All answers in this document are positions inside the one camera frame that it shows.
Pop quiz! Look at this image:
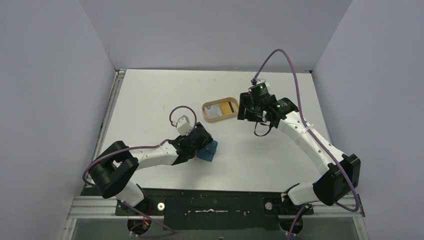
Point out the teal leather card holder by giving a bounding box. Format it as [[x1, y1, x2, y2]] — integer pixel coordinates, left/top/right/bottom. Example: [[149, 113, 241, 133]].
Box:
[[195, 140, 218, 162]]

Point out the beige oval plastic tray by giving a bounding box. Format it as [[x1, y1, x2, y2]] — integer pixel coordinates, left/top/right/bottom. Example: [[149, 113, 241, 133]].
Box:
[[201, 97, 240, 123]]

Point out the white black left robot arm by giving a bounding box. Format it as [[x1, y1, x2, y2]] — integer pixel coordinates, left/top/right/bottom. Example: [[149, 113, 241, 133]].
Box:
[[82, 122, 218, 215]]

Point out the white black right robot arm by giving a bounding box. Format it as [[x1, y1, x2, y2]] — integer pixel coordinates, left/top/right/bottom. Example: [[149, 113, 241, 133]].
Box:
[[237, 83, 361, 214]]

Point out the grey VIP card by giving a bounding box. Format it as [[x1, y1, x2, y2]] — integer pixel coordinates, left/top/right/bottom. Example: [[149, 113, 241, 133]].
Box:
[[205, 104, 222, 118]]

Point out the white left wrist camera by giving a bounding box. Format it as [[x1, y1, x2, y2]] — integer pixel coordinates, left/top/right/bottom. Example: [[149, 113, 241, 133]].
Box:
[[176, 115, 193, 136]]

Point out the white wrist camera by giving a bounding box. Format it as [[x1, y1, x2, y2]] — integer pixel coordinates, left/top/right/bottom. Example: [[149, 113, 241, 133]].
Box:
[[251, 78, 270, 88], [176, 115, 193, 136]]

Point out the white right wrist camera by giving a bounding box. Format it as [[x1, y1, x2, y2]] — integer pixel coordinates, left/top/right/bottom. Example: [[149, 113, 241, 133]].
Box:
[[251, 78, 270, 88]]

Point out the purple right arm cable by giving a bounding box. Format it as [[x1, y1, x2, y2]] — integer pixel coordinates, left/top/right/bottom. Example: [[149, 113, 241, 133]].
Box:
[[251, 48, 361, 240]]

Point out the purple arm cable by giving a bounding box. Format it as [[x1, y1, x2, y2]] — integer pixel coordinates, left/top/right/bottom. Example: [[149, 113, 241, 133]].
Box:
[[251, 48, 361, 240], [82, 105, 198, 239]]

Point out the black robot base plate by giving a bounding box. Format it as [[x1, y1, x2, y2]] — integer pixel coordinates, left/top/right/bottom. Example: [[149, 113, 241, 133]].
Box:
[[81, 187, 314, 233]]

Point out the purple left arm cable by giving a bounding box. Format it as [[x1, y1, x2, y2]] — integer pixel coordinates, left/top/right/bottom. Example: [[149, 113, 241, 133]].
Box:
[[82, 105, 198, 239]]

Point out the aluminium frame rail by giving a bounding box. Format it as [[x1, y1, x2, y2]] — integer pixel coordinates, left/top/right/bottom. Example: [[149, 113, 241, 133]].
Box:
[[60, 69, 127, 240]]

